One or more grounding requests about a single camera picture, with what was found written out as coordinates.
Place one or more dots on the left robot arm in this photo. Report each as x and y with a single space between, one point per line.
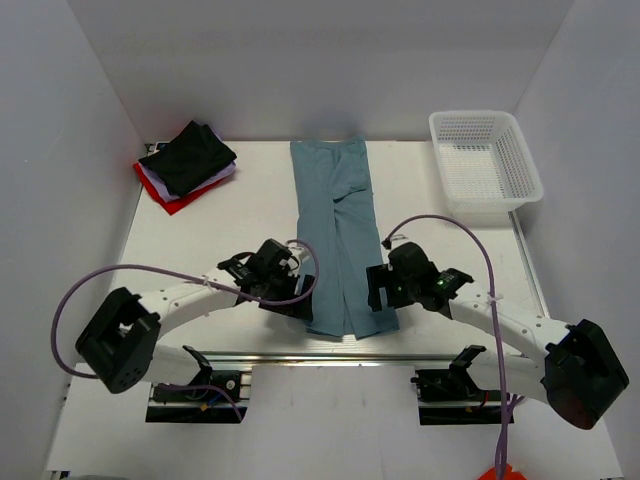
121 341

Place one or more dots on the teal blue t-shirt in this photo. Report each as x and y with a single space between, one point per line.
336 217

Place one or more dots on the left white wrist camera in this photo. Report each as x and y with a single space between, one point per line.
298 255

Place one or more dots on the black folded t-shirt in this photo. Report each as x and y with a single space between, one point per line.
194 156

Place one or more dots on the white plastic basket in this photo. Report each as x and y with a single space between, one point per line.
484 162

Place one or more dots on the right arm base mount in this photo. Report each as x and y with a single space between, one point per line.
445 400

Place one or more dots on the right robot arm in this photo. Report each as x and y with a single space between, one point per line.
573 368

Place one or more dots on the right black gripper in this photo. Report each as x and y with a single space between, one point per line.
382 276

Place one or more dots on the red folded t-shirt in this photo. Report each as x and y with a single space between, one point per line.
173 206

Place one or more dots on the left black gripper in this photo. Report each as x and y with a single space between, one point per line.
300 310

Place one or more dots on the orange object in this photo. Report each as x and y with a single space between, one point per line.
509 473

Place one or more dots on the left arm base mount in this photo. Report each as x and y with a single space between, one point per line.
223 400

